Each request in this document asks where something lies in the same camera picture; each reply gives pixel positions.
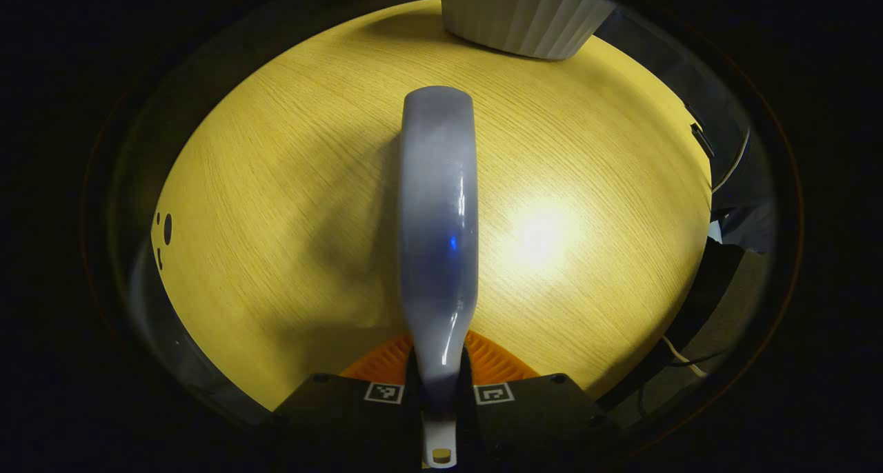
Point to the white ribbed garbage bin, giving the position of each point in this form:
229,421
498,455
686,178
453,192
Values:
524,11

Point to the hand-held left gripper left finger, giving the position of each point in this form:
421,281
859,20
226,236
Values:
345,421

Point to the small grey broom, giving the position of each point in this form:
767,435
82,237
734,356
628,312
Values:
440,218

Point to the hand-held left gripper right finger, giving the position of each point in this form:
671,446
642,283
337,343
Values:
538,421

